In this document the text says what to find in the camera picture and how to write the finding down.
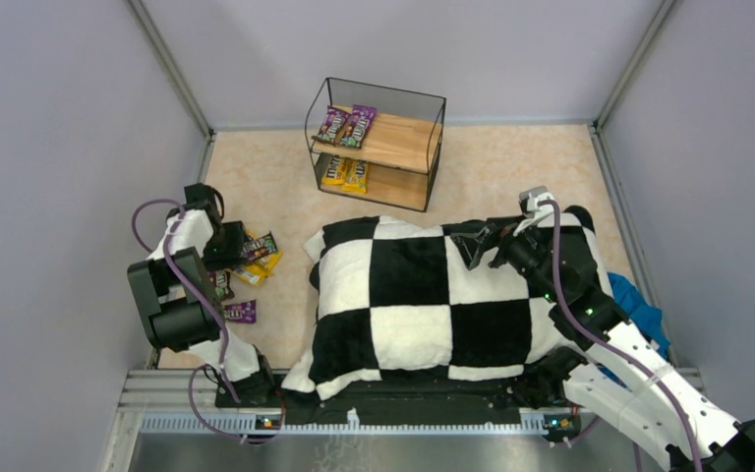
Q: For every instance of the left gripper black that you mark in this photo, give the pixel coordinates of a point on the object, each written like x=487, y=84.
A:
x=226, y=246

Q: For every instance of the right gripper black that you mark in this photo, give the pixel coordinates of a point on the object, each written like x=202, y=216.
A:
x=497, y=239

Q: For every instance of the purple brown candy bag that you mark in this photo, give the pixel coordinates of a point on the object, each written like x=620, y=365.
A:
x=258, y=248

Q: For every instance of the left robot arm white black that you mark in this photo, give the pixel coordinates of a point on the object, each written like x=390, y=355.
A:
x=180, y=306

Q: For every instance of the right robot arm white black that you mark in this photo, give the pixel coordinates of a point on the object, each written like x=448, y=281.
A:
x=609, y=366

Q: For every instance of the yellow candy bag on table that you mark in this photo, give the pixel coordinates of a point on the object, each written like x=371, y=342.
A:
x=269, y=262

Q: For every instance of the purple candy bag near base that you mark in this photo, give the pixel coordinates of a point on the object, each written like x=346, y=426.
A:
x=244, y=312

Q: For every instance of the yellow candy bag shelf left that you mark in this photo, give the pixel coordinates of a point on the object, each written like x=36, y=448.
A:
x=336, y=171

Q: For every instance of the yellow candy bag shelf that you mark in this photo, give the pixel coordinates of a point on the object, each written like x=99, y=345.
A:
x=356, y=180
x=336, y=171

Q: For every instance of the yellow candy bag shelf right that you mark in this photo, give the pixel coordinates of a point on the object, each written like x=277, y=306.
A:
x=356, y=180

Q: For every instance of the purple candy bag shelf left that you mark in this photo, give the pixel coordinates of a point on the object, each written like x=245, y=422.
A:
x=335, y=119

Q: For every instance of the purple candy bag shelf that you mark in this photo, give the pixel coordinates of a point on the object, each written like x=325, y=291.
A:
x=357, y=126
x=335, y=119

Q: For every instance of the purple candy bag shelf right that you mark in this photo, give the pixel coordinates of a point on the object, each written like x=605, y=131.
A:
x=357, y=126

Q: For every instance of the black white checkered pillow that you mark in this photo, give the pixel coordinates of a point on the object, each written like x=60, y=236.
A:
x=396, y=298

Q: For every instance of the blue cloth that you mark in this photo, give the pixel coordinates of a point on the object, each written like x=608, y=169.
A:
x=648, y=318

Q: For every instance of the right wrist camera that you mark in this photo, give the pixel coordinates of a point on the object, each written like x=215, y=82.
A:
x=530, y=200

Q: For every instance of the black wire wooden shelf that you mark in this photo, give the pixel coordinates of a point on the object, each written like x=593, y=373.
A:
x=403, y=146

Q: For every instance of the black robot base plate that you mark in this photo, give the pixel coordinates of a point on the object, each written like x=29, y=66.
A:
x=412, y=399

